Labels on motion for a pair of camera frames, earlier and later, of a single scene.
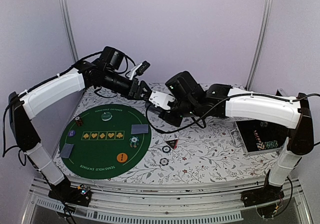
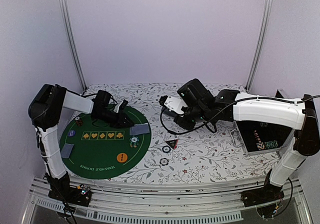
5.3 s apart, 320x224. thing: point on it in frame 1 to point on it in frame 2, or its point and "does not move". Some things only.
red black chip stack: x=78 y=121 does not move
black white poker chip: x=166 y=149 does not move
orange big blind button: x=122 y=157 does not move
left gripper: x=135 y=91 to x=122 y=124
